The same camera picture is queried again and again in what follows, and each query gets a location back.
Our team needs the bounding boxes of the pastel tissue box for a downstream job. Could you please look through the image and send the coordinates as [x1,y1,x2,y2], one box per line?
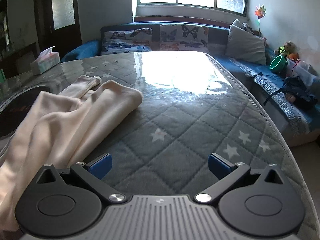
[30,46,61,75]

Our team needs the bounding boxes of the dark wooden cabinet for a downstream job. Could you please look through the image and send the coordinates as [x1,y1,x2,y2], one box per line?
[0,9,38,79]

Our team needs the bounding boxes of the colourful pinwheel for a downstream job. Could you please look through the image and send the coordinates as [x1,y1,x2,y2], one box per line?
[254,4,267,34]

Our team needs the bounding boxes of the blue cushion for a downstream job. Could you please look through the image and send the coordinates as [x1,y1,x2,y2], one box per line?
[61,39,102,62]

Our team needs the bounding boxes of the orange butterfly print pillow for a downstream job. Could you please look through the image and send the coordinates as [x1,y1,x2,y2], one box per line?
[159,23,209,53]

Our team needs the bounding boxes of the dark wooden frosted glass door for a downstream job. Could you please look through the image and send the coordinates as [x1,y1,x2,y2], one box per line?
[34,0,82,53]

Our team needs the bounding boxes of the cream shirt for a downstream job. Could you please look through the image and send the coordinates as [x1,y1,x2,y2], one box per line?
[0,75,143,233]

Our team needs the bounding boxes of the green plastic bowl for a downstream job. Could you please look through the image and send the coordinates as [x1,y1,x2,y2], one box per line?
[269,54,287,73]

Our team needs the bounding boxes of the blue grey quilted sofa blanket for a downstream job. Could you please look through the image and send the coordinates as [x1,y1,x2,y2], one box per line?
[212,54,320,137]

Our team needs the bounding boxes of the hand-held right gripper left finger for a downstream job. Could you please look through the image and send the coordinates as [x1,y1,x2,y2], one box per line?
[35,153,126,203]

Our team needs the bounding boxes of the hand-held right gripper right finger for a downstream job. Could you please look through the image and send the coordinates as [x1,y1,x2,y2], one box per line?
[195,152,285,203]

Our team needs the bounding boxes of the dark blue sofa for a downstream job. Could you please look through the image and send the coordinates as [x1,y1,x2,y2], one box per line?
[61,21,320,147]

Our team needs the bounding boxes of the round black induction hob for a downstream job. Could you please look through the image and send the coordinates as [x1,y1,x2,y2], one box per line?
[0,84,50,138]

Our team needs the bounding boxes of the clear plastic box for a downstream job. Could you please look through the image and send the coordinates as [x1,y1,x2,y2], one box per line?
[286,59,318,85]

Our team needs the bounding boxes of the dark blue bag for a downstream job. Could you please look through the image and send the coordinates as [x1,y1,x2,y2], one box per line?
[262,76,318,110]

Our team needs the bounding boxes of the plush toys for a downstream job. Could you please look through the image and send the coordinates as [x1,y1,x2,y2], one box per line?
[274,41,300,62]

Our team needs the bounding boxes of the large grey pillow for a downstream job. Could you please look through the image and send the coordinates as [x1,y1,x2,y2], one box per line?
[225,25,267,65]

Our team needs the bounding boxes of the blue butterfly print pillow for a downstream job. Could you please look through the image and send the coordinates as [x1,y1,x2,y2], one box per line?
[101,28,153,55]

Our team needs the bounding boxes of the small pale pillow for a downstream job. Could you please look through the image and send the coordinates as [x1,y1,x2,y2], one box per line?
[231,19,248,29]

